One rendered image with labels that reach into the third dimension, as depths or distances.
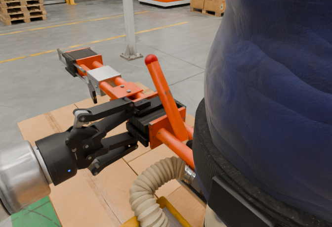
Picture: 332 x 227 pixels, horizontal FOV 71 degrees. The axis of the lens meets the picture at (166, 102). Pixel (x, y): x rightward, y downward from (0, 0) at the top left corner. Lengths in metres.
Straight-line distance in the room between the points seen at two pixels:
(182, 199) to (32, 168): 0.43
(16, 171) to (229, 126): 0.28
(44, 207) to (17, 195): 1.64
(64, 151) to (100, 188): 0.90
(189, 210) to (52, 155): 0.41
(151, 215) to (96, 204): 0.83
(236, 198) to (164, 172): 0.25
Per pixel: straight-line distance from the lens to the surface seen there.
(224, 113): 0.17
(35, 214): 2.00
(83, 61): 0.68
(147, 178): 0.41
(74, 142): 0.39
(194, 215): 0.66
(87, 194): 1.26
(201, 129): 0.22
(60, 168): 0.38
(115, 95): 0.51
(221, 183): 0.18
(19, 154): 0.37
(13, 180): 0.37
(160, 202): 0.46
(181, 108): 0.43
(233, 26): 0.17
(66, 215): 1.22
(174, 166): 0.42
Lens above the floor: 1.51
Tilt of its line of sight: 32 degrees down
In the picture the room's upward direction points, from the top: straight up
